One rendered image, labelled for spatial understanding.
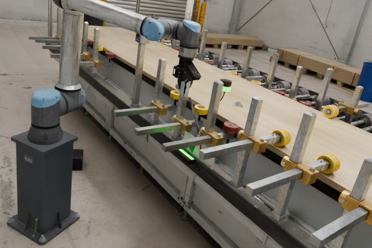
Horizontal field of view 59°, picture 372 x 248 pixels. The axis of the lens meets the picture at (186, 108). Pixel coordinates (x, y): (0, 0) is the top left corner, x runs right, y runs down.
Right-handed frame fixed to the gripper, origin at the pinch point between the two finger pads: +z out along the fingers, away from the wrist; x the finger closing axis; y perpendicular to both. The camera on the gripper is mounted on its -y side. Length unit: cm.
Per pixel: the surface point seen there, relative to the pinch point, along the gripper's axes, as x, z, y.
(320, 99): -115, 7, -11
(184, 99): -7.2, 6.0, 7.6
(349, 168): -41, 11, -73
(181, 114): -7.4, 14.7, 7.6
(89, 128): -23, 101, 173
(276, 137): -21, 5, -46
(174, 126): -0.3, 19.6, 3.9
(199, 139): 2.8, 15.0, -20.8
